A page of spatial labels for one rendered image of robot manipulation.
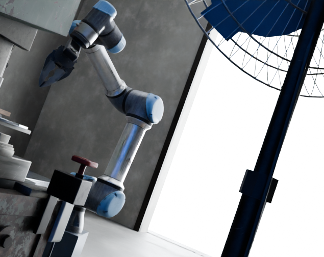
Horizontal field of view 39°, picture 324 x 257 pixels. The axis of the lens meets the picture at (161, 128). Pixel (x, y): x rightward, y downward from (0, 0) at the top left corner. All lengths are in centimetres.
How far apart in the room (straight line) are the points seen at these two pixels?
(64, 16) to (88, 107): 529
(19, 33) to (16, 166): 36
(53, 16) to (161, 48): 514
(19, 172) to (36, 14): 41
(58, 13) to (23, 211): 53
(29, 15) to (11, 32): 12
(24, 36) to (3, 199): 45
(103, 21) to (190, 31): 476
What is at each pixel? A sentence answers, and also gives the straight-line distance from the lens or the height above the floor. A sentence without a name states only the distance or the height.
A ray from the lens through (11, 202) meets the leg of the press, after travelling 124.
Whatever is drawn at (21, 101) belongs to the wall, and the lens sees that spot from 663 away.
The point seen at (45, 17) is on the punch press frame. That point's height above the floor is 107.
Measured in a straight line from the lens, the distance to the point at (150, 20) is 660.
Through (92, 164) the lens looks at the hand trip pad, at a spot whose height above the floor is 75.
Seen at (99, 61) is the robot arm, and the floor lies 112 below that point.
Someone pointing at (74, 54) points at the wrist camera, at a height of 105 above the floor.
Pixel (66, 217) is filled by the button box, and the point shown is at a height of 57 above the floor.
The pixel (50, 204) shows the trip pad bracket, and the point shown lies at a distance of 135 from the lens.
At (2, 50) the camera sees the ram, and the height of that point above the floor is 96.
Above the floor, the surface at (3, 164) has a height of 68.
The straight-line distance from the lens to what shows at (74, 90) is 676.
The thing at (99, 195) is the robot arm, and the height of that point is 63.
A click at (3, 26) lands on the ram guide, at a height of 101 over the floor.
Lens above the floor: 80
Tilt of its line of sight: 5 degrees up
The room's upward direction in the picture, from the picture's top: 20 degrees clockwise
